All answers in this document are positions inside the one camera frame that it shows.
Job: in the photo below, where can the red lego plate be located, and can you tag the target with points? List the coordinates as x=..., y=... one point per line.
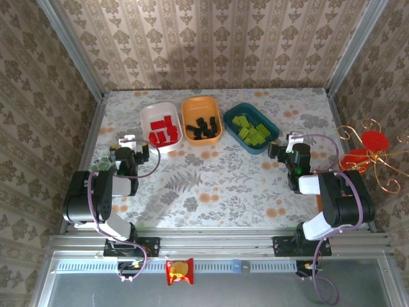
x=168, y=121

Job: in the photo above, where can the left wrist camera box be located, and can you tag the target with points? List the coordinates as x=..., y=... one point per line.
x=126, y=140

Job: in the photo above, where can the teal plastic container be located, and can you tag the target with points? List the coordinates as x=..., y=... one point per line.
x=228, y=123

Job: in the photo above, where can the small grey block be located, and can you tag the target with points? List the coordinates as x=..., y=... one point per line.
x=246, y=266

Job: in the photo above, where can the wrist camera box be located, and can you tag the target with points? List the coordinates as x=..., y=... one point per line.
x=293, y=137
x=126, y=140

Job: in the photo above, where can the green leaf pattern bowl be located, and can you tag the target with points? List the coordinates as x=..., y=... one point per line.
x=102, y=163

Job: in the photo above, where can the black lego plate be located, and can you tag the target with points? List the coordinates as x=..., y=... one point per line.
x=213, y=136

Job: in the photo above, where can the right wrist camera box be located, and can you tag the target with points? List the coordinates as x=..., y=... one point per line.
x=293, y=137

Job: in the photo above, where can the small black lego brick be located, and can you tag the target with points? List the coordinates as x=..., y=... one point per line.
x=214, y=128
x=200, y=122
x=207, y=131
x=212, y=121

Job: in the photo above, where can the floral table cover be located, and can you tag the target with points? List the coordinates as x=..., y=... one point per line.
x=191, y=220

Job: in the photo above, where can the grey metal panel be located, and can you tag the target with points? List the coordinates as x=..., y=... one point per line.
x=223, y=291

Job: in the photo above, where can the large green lego brick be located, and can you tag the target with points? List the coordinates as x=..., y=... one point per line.
x=252, y=141

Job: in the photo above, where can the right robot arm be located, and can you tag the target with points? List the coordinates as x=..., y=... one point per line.
x=345, y=204

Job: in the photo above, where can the small blue block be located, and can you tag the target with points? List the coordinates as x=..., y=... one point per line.
x=236, y=266

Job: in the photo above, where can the white plastic container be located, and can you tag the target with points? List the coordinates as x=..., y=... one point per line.
x=145, y=115

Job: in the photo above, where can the red snack packet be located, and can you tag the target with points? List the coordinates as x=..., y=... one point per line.
x=179, y=272

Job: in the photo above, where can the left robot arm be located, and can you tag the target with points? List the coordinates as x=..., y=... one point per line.
x=83, y=198

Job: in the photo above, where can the large red lego brick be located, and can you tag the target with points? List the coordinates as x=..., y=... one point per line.
x=156, y=125

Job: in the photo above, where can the orange plastic container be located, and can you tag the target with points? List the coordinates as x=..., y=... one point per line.
x=199, y=108

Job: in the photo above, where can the aluminium side rail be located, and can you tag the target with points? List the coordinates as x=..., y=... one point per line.
x=92, y=128
x=335, y=112

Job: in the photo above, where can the small green lego brick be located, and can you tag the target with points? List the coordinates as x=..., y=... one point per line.
x=262, y=139
x=254, y=131

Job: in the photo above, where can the black controller board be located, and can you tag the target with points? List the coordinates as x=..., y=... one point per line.
x=302, y=272
x=128, y=268

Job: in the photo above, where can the aluminium cross beam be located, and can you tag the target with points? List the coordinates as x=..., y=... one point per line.
x=217, y=243

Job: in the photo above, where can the aluminium frame post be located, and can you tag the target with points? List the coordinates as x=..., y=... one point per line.
x=354, y=48
x=73, y=51

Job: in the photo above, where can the small red lego brick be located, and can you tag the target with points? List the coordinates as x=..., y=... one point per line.
x=153, y=138

